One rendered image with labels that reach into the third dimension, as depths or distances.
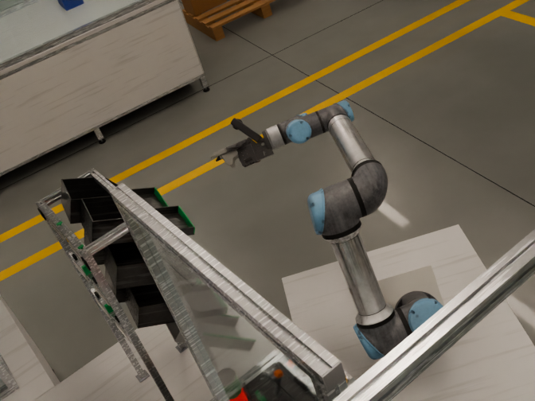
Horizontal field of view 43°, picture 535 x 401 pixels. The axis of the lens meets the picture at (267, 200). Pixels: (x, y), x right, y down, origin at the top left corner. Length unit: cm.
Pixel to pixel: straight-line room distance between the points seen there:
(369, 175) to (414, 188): 237
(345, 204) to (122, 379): 110
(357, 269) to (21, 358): 146
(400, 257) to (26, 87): 369
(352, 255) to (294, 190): 258
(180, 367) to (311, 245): 175
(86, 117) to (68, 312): 195
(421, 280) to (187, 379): 86
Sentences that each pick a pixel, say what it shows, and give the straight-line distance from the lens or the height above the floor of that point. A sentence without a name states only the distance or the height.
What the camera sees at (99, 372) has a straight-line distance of 262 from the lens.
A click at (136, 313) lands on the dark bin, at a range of 200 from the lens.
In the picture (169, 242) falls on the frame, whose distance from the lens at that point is 109.
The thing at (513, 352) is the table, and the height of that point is 86.
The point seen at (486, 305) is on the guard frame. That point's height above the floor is 197.
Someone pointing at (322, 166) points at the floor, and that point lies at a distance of 463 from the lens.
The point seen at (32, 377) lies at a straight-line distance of 276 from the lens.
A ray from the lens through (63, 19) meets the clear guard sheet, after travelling 551.
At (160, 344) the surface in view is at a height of 86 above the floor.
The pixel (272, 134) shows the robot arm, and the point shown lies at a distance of 229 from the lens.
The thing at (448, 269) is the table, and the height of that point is 86.
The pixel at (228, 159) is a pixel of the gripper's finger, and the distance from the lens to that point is 226.
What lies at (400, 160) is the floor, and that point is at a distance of 453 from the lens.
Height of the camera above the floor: 263
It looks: 36 degrees down
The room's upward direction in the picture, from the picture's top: 18 degrees counter-clockwise
